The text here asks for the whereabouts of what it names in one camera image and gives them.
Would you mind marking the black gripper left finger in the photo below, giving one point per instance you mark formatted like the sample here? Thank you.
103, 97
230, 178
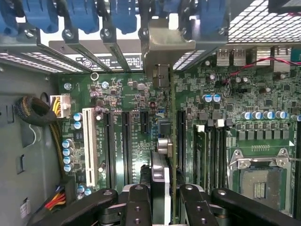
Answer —
138, 207

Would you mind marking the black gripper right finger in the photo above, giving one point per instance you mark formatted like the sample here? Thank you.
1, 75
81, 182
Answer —
200, 209

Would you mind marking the RAM slot with white latches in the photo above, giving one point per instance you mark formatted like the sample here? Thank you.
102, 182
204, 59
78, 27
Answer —
219, 153
200, 153

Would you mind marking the RAM slot with black latches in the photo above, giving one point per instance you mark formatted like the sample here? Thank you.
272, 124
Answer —
211, 153
298, 164
226, 153

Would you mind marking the white PCI expansion slot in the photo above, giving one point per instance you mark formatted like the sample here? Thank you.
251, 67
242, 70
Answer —
90, 146

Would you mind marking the short black expansion slot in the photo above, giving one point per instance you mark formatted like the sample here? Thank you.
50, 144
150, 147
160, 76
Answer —
144, 122

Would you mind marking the green Dell motherboard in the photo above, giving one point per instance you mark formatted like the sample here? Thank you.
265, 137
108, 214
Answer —
131, 94

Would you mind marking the white power connector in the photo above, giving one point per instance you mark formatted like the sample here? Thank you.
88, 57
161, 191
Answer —
65, 103

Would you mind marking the grey metal PC case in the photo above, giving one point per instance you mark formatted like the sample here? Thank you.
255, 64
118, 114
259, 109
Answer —
14, 153

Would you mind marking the silver USB port stack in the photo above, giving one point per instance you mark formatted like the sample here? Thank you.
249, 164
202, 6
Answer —
230, 57

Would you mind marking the metal slot cover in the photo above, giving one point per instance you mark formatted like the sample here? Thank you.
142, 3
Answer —
143, 37
70, 38
109, 40
29, 35

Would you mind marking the blue slot retention clip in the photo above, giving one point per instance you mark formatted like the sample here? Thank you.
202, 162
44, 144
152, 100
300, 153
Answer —
171, 7
123, 16
211, 16
7, 16
84, 16
41, 16

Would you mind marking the CPU socket with metal frame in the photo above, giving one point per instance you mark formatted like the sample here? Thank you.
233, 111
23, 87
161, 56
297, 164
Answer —
263, 186

